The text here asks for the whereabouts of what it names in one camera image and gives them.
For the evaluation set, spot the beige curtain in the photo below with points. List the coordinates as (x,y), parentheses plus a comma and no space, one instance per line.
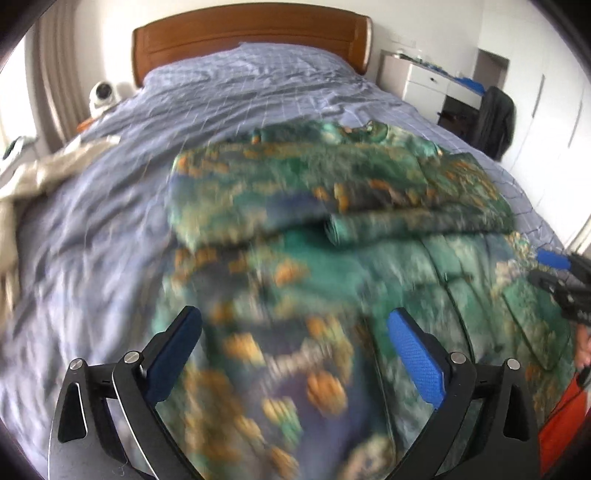
(55,83)

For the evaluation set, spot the white window ledge cabinet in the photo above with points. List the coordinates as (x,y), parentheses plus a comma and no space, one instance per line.
(11,170)

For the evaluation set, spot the orange fleece blanket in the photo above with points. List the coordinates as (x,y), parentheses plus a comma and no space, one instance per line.
(563,429)

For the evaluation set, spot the person's right hand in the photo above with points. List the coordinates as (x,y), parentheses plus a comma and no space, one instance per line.
(584,346)

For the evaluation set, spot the blue cloth on desk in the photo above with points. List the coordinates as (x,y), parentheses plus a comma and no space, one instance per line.
(468,84)

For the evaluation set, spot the white desk with drawers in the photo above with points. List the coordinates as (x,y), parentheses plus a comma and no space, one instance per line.
(415,76)

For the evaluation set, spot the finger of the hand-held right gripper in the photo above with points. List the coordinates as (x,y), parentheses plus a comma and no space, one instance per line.
(570,297)
(554,260)

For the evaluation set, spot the white wardrobe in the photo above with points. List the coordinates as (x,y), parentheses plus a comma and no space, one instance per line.
(554,138)

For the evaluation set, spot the wooden nightstand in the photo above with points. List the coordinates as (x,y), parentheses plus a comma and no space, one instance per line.
(85,123)

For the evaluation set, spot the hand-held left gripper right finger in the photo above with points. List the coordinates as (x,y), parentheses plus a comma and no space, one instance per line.
(415,360)

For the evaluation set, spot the green patterned padded jacket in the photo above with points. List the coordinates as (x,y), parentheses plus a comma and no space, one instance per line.
(323,194)

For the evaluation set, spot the cream fleece blanket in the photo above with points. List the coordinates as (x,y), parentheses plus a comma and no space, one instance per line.
(46,170)

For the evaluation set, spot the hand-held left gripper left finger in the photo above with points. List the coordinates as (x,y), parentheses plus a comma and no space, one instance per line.
(175,355)

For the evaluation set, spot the bed with blue sheet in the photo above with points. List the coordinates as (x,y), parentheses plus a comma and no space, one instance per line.
(115,230)

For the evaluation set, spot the black jacket on chair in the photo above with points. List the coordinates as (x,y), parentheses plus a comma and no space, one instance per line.
(496,120)

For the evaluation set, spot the white round camera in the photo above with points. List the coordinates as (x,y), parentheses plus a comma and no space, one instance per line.
(102,94)

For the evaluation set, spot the wooden headboard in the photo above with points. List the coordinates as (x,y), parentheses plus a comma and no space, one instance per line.
(249,32)

